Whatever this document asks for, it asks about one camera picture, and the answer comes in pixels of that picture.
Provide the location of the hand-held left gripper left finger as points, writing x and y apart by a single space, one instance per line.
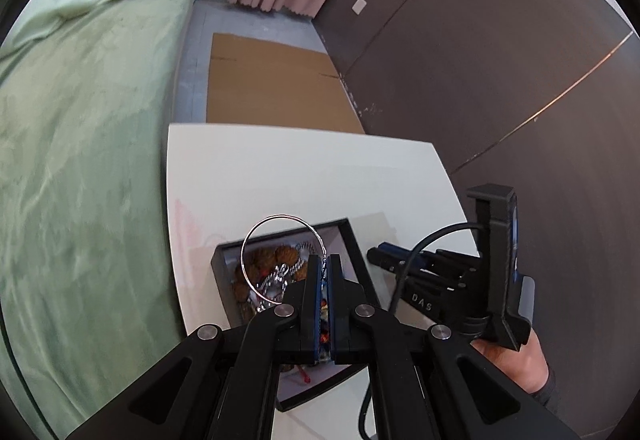
313 300

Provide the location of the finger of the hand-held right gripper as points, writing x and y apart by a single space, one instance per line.
384 260
425 257

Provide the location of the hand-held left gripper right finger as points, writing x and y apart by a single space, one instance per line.
338 305

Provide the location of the silver bangle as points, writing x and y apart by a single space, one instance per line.
283 215

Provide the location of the black jewelry box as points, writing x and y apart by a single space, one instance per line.
222 270

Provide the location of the person's right forearm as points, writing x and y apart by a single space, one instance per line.
550 392

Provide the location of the person's right hand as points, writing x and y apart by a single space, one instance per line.
515 362

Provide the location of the flat cardboard sheet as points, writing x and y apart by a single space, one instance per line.
275 84

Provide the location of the green bed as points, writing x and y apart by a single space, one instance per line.
90 180

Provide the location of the white wall socket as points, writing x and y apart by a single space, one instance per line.
359 5

